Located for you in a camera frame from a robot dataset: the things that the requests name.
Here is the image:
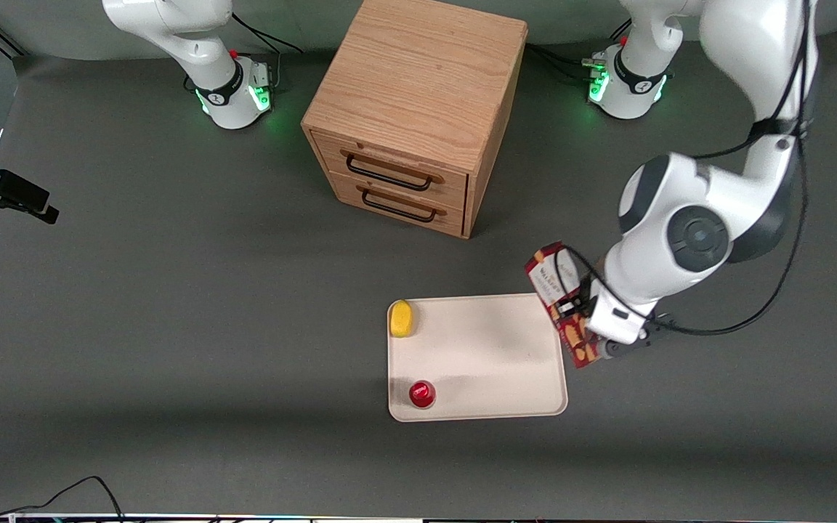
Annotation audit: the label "red cookie box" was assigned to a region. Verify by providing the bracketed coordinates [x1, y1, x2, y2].
[524, 241, 604, 370]

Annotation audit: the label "beige rectangular tray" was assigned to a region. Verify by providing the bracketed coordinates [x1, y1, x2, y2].
[387, 293, 569, 423]

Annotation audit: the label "narrow wooden drawer front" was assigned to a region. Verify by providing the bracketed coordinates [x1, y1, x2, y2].
[328, 173, 466, 238]

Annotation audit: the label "wide wooden drawer front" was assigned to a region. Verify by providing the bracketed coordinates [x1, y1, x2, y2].
[311, 131, 469, 212]

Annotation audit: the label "yellow lemon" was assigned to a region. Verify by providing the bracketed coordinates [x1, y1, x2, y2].
[389, 299, 416, 338]

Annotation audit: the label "wooden two-drawer cabinet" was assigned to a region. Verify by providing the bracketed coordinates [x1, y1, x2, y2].
[301, 0, 529, 240]

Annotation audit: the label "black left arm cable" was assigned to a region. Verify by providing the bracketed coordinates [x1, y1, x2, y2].
[555, 0, 820, 339]

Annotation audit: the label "short black drawer handle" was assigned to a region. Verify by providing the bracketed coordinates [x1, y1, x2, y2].
[357, 185, 447, 223]

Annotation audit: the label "long black drawer handle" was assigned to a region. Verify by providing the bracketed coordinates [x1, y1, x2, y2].
[340, 148, 444, 192]

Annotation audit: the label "black left arm base cables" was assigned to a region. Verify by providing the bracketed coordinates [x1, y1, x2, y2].
[525, 22, 634, 82]

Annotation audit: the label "black cable at table edge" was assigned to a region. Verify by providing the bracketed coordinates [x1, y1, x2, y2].
[0, 475, 126, 523]

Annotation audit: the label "black right arm base cable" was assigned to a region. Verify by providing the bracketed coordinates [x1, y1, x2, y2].
[231, 12, 304, 88]

